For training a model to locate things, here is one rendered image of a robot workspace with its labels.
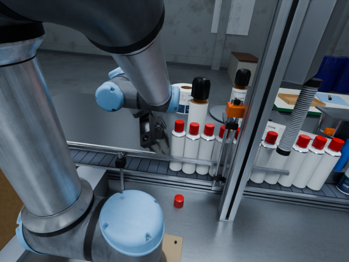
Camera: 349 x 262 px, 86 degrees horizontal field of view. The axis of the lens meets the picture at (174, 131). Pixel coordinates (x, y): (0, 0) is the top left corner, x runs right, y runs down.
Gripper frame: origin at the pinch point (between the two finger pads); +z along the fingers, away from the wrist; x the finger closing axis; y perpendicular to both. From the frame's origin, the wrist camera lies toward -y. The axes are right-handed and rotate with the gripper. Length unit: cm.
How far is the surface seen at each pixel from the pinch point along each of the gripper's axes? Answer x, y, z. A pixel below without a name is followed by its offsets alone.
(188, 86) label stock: -8, 68, -6
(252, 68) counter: -121, 506, 119
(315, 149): -49, -1, 15
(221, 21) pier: -103, 712, -21
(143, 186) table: 11.6, -6.7, 5.3
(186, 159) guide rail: -7.8, -3.6, 1.6
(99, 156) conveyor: 26.9, 1.4, -9.2
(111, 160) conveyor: 22.0, 0.2, -6.4
